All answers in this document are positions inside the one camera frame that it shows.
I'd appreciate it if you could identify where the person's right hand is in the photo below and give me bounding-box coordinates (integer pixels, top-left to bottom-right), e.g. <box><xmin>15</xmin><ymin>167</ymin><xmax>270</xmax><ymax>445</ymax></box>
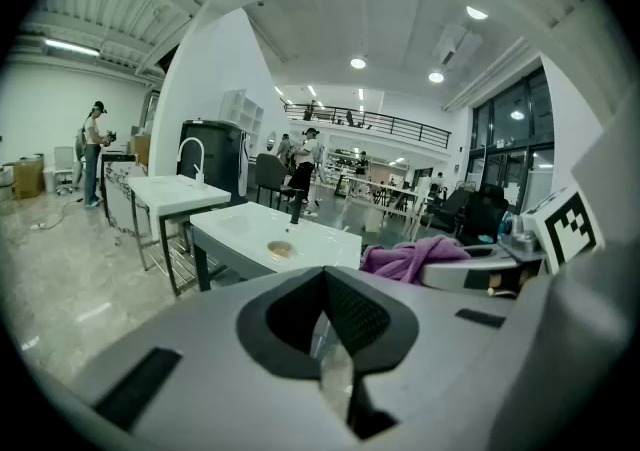
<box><xmin>488</xmin><ymin>271</ymin><xmax>532</xmax><ymax>290</ymax></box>

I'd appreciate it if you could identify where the beige bin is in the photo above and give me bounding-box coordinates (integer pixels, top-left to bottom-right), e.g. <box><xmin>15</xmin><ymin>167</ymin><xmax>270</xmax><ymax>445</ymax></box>
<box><xmin>363</xmin><ymin>207</ymin><xmax>385</xmax><ymax>234</ymax></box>

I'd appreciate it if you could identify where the fluorescent tube light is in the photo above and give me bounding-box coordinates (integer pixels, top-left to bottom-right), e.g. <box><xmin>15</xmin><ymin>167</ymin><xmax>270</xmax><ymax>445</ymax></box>
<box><xmin>43</xmin><ymin>38</ymin><xmax>101</xmax><ymax>58</ymax></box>

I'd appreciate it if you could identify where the white shelf unit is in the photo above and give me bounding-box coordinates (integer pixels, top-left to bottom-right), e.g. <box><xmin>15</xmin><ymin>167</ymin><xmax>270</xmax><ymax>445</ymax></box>
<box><xmin>219</xmin><ymin>87</ymin><xmax>265</xmax><ymax>139</ymax></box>

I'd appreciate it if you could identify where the purple cloth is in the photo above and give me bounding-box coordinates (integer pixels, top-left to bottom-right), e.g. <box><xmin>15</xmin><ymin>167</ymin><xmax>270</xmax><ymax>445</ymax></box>
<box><xmin>358</xmin><ymin>234</ymin><xmax>472</xmax><ymax>285</ymax></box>

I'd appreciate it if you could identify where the marble pattern counter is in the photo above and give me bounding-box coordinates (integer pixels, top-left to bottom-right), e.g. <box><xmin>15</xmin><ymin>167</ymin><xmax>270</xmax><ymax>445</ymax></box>
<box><xmin>101</xmin><ymin>151</ymin><xmax>151</xmax><ymax>243</ymax></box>

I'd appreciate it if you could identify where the black balcony railing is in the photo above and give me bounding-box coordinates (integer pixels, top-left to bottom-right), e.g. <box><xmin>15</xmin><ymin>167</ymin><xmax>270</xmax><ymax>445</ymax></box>
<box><xmin>283</xmin><ymin>102</ymin><xmax>452</xmax><ymax>150</ymax></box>

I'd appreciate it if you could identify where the large glass window wall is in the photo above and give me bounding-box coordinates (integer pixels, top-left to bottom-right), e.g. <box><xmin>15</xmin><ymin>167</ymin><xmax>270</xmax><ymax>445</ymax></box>
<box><xmin>469</xmin><ymin>66</ymin><xmax>556</xmax><ymax>214</ymax></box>

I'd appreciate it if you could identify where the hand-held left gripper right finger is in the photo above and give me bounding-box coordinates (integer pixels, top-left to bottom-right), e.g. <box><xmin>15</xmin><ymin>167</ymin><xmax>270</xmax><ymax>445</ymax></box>
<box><xmin>324</xmin><ymin>266</ymin><xmax>519</xmax><ymax>451</ymax></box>

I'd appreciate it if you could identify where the ceiling air conditioner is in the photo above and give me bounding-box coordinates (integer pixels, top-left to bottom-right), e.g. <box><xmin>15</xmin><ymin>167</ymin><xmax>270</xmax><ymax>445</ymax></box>
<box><xmin>433</xmin><ymin>22</ymin><xmax>484</xmax><ymax>71</ymax></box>

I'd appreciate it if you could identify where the white storage shelving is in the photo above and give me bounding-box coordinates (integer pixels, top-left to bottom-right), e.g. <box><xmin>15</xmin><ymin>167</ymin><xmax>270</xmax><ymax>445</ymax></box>
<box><xmin>322</xmin><ymin>148</ymin><xmax>411</xmax><ymax>185</ymax></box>

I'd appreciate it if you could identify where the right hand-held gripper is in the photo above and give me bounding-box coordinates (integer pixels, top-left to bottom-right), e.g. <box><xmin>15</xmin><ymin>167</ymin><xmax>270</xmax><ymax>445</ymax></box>
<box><xmin>421</xmin><ymin>183</ymin><xmax>604</xmax><ymax>300</ymax></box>

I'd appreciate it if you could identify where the black faucet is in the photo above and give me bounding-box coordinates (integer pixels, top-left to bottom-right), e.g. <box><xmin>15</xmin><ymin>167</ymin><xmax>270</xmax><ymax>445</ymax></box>
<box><xmin>287</xmin><ymin>187</ymin><xmax>307</xmax><ymax>226</ymax></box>

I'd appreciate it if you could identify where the white faucet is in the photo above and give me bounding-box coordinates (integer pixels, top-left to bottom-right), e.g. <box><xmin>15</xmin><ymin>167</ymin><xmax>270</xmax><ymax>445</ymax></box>
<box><xmin>177</xmin><ymin>137</ymin><xmax>207</xmax><ymax>186</ymax></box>

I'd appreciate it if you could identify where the brown bowl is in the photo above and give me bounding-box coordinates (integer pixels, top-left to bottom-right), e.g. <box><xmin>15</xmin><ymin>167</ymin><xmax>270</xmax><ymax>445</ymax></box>
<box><xmin>266</xmin><ymin>239</ymin><xmax>297</xmax><ymax>259</ymax></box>

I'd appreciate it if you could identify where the long white table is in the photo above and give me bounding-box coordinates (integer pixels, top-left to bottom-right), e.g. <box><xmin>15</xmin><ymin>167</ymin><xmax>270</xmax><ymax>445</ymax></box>
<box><xmin>342</xmin><ymin>173</ymin><xmax>434</xmax><ymax>240</ymax></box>

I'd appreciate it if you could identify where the cardboard box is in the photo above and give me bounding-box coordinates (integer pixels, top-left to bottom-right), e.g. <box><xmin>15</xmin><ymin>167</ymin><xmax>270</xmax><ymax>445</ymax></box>
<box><xmin>12</xmin><ymin>157</ymin><xmax>46</xmax><ymax>200</ymax></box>
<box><xmin>130</xmin><ymin>133</ymin><xmax>152</xmax><ymax>168</ymax></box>

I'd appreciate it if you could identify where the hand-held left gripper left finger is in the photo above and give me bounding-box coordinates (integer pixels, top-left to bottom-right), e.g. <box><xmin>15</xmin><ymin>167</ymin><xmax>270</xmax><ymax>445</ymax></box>
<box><xmin>69</xmin><ymin>266</ymin><xmax>359</xmax><ymax>451</ymax></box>

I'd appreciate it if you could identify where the gray chair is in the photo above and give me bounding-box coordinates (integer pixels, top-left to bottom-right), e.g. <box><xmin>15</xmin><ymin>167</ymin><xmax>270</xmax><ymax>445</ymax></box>
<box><xmin>254</xmin><ymin>152</ymin><xmax>295</xmax><ymax>210</ymax></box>

